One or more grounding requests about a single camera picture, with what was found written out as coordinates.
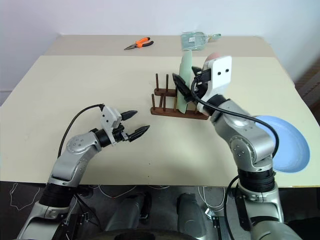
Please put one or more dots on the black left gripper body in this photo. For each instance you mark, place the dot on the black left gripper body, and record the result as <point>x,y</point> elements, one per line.
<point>120,135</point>

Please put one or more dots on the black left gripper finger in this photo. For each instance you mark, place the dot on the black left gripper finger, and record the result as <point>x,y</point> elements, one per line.
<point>130,115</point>
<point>140,132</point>

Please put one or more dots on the small black box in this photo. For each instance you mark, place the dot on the small black box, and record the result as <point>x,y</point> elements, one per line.
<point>75,223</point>

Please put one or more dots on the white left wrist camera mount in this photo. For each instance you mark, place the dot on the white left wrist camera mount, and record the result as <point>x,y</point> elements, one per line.
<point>110,117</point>

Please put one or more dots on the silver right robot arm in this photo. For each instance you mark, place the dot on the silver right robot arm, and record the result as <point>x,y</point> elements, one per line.
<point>245,132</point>

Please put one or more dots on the dark grey rounded shape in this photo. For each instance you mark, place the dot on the dark grey rounded shape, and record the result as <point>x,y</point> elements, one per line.
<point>130,212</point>
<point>191,212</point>

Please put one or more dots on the green plate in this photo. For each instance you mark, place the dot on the green plate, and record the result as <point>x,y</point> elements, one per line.
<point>184,67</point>

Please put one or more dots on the pink plate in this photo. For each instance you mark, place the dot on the pink plate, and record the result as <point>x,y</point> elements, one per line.
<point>214,56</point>

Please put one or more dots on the dark wooden dish rack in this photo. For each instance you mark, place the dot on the dark wooden dish rack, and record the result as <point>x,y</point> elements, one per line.
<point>172,112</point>

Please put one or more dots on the clear glass container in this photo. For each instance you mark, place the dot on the clear glass container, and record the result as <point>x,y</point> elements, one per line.
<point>192,41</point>

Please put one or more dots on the cream table mat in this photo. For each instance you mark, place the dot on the cream table mat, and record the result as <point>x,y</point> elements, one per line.
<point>100,87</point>

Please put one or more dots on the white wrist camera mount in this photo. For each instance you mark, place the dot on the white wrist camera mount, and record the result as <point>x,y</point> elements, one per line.
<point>221,72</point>
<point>110,117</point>

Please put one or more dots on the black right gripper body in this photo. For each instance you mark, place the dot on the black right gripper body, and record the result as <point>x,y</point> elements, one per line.
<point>205,76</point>

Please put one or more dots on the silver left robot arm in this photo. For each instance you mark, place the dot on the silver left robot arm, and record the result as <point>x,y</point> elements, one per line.
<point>75,145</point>

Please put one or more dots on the small green-rimmed item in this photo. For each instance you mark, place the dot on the small green-rimmed item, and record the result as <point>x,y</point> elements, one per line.
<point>216,37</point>

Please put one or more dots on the blue plate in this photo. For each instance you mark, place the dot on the blue plate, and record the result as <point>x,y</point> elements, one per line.
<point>290,147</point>

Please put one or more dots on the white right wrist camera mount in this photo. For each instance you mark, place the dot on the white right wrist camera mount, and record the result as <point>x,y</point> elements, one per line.
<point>221,72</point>

